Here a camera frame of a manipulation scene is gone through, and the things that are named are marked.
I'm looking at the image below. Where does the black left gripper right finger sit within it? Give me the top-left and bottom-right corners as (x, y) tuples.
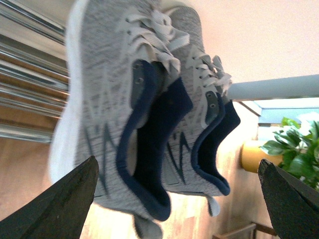
(258, 159), (319, 239)

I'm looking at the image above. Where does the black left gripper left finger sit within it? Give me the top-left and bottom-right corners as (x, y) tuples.
(0, 156), (99, 239)

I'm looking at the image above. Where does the grey knit sneaker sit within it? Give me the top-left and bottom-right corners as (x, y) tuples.
(49, 0), (192, 239)
(162, 6), (240, 217)

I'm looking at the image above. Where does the black metal shoe rack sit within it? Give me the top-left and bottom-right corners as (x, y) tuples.
(0, 0), (72, 143)

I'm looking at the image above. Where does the green leafy plant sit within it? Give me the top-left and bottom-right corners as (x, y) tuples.
(260, 112), (319, 191)

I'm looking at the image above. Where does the yellow plant pot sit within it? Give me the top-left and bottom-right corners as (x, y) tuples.
(240, 140), (283, 173)

